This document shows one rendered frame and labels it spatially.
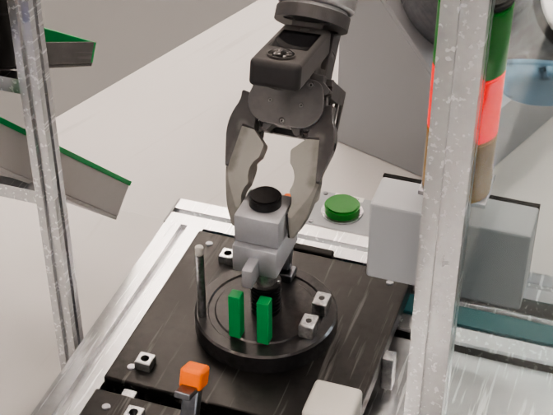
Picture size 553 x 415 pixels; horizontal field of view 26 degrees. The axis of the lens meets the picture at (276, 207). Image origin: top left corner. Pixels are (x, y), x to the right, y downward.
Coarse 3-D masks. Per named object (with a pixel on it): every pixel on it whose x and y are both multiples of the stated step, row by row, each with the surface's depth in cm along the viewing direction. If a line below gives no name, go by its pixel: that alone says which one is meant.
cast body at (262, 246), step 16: (256, 192) 109; (272, 192) 109; (240, 208) 109; (256, 208) 109; (272, 208) 108; (288, 208) 109; (240, 224) 109; (256, 224) 108; (272, 224) 108; (240, 240) 110; (256, 240) 109; (272, 240) 109; (288, 240) 112; (240, 256) 110; (256, 256) 109; (272, 256) 109; (256, 272) 110; (272, 272) 110
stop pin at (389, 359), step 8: (384, 352) 116; (392, 352) 116; (384, 360) 115; (392, 360) 115; (384, 368) 116; (392, 368) 115; (384, 376) 116; (392, 376) 116; (384, 384) 117; (392, 384) 117
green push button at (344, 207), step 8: (328, 200) 135; (336, 200) 135; (344, 200) 135; (352, 200) 135; (328, 208) 134; (336, 208) 133; (344, 208) 133; (352, 208) 133; (328, 216) 134; (336, 216) 133; (344, 216) 133; (352, 216) 133
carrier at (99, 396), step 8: (96, 392) 111; (104, 392) 111; (112, 392) 111; (88, 400) 110; (96, 400) 110; (104, 400) 110; (112, 400) 110; (120, 400) 110; (128, 400) 110; (136, 400) 110; (144, 400) 110; (88, 408) 109; (96, 408) 109; (104, 408) 109; (112, 408) 109; (120, 408) 109; (152, 408) 109; (160, 408) 109; (168, 408) 109; (176, 408) 109
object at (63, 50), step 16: (0, 0) 101; (0, 16) 102; (0, 32) 102; (48, 32) 117; (0, 48) 103; (48, 48) 109; (64, 48) 111; (80, 48) 113; (0, 64) 103; (64, 64) 112; (80, 64) 114
